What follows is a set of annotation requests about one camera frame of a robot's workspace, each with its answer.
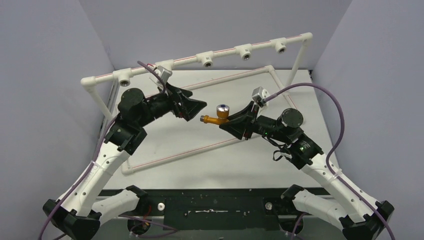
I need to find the yellow plastic water faucet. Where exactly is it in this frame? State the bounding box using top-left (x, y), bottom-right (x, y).
top-left (200, 104), bottom-right (230, 125)

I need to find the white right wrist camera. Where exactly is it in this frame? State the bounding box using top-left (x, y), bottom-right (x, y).
top-left (251, 86), bottom-right (269, 108)

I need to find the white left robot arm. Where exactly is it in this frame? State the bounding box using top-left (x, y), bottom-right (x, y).
top-left (43, 84), bottom-right (207, 240)

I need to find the white PVC pipe frame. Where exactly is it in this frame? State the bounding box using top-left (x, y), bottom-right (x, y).
top-left (80, 32), bottom-right (314, 176)

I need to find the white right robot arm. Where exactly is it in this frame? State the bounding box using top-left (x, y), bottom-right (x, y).
top-left (220, 102), bottom-right (394, 240)

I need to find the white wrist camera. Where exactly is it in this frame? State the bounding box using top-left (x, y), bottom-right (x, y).
top-left (153, 65), bottom-right (173, 84)
top-left (251, 86), bottom-right (269, 108)

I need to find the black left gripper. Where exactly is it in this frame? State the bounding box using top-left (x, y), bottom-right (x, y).
top-left (137, 81), bottom-right (206, 127)

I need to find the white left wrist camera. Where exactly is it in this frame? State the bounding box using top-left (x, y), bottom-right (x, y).
top-left (153, 65), bottom-right (173, 84)

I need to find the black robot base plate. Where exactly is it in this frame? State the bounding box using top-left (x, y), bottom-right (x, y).
top-left (99, 188), bottom-right (319, 232)

